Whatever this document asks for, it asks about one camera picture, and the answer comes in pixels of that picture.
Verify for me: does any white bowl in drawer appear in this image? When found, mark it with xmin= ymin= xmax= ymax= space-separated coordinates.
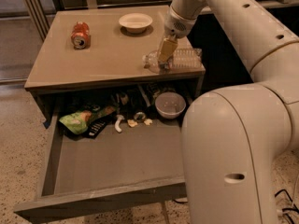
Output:
xmin=155 ymin=92 xmax=186 ymax=119

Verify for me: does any cream bowl on counter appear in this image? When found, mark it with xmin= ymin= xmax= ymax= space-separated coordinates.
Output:
xmin=119 ymin=13 xmax=152 ymax=34

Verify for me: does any beige top cabinet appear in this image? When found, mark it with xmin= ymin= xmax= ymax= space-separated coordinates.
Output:
xmin=25 ymin=6 xmax=205 ymax=119

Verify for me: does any grey open drawer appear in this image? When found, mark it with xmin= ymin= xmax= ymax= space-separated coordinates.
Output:
xmin=14 ymin=92 xmax=186 ymax=224

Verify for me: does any orange soda can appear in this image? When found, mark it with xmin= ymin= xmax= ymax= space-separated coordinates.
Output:
xmin=71 ymin=21 xmax=90 ymax=49

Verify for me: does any dark round item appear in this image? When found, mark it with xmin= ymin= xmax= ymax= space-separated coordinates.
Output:
xmin=134 ymin=111 xmax=147 ymax=122

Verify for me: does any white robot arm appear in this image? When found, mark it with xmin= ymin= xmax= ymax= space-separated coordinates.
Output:
xmin=158 ymin=0 xmax=299 ymax=224

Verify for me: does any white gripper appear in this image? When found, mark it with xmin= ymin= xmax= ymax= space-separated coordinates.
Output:
xmin=157 ymin=7 xmax=195 ymax=63

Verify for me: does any small yellow food piece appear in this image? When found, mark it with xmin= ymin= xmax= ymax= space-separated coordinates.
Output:
xmin=127 ymin=119 xmax=137 ymax=128

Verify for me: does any black snack bag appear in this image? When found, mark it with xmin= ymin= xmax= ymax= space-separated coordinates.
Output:
xmin=83 ymin=118 xmax=110 ymax=138

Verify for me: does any small cream food piece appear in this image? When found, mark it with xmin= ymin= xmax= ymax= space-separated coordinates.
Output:
xmin=144 ymin=119 xmax=153 ymax=126

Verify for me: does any clear plastic water bottle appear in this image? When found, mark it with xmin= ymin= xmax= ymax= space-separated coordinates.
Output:
xmin=142 ymin=49 xmax=203 ymax=74

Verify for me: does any green chip bag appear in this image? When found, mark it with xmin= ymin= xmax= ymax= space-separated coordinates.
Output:
xmin=59 ymin=105 xmax=117 ymax=134

